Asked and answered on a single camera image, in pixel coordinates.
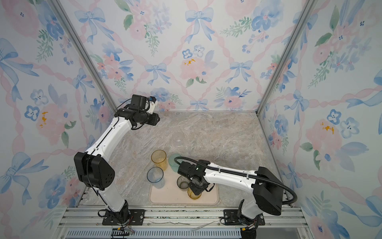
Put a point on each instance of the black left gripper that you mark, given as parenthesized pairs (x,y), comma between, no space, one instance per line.
(155,119)

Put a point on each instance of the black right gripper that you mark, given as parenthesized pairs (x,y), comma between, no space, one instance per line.
(194,189)

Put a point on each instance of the small smoky grey glass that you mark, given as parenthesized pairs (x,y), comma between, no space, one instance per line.
(183,183)

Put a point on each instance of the small amber glass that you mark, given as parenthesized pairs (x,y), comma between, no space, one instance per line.
(192,195)

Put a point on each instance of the teal textured plastic glass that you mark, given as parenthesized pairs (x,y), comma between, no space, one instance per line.
(173,164)

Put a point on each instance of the clear stemmed glass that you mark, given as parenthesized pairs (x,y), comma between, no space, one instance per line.
(178,139)

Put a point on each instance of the tall yellow plastic glass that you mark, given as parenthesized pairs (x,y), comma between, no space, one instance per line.
(159,158)

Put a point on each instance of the tall blue plastic glass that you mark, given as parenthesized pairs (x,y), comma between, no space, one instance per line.
(155,177)

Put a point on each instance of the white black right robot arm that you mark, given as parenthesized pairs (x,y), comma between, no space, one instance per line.
(262,184)

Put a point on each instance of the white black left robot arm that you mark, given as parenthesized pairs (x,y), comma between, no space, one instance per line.
(94,170)

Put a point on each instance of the beige rectangular tray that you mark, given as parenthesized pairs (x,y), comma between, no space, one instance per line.
(170,193)

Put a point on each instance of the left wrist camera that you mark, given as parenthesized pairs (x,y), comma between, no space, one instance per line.
(142,104)

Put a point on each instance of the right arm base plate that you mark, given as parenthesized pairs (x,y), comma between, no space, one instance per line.
(231,217)

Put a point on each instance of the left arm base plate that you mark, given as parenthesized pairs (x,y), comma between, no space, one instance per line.
(135,218)

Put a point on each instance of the aluminium frame rail front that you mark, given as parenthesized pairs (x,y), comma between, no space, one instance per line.
(85,222)

